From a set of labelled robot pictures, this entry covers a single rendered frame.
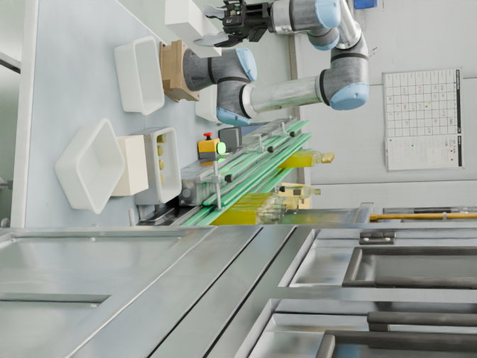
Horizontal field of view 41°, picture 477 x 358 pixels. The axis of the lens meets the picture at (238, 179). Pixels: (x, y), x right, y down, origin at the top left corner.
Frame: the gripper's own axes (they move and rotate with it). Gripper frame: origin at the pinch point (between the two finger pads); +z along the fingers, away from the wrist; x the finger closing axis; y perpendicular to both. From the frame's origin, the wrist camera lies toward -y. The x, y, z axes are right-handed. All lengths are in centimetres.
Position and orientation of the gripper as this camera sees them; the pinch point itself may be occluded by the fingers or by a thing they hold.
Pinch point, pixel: (199, 29)
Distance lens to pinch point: 167.1
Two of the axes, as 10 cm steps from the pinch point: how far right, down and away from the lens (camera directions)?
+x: -0.1, 9.9, -1.5
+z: -9.6, 0.3, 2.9
